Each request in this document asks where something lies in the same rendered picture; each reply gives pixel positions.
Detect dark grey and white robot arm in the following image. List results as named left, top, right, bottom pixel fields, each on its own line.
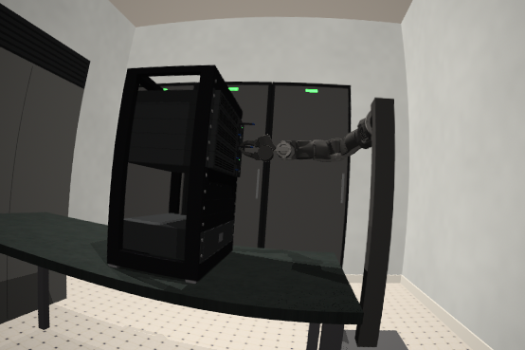
left=277, top=111, right=371, bottom=162

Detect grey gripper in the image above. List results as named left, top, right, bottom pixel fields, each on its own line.
left=240, top=135, right=288, bottom=162

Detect black server rack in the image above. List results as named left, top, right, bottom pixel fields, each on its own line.
left=107, top=65, right=255, bottom=284

